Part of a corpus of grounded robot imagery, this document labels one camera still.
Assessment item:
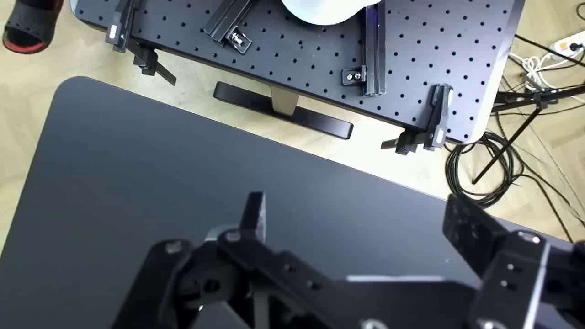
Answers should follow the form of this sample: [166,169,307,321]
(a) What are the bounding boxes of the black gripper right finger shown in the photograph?
[442,193,508,275]

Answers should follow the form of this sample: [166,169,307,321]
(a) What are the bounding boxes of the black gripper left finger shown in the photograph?
[239,191,267,240]

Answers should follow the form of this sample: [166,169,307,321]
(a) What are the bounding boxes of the perforated black base board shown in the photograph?
[71,0,526,144]

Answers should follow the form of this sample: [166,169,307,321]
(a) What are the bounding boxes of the white power strip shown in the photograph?
[546,30,585,61]

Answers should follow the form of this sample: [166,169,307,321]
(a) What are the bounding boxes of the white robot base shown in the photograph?
[279,0,382,25]

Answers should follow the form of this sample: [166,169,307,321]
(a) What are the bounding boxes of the coiled black cable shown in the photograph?
[444,129,526,208]

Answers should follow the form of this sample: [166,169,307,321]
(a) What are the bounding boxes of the black table foot bar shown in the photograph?
[214,81,352,138]

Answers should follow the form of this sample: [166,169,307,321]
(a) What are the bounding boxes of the red black sandal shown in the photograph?
[1,0,64,54]

